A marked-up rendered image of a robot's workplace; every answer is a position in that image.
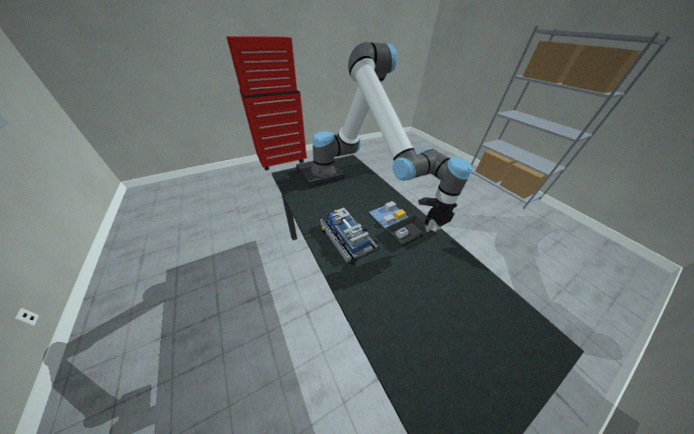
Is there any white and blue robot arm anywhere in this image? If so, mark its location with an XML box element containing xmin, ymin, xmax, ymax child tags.
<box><xmin>311</xmin><ymin>42</ymin><xmax>473</xmax><ymax>207</ymax></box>

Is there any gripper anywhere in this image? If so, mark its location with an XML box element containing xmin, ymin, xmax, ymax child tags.
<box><xmin>425</xmin><ymin>199</ymin><xmax>457</xmax><ymax>232</ymax></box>

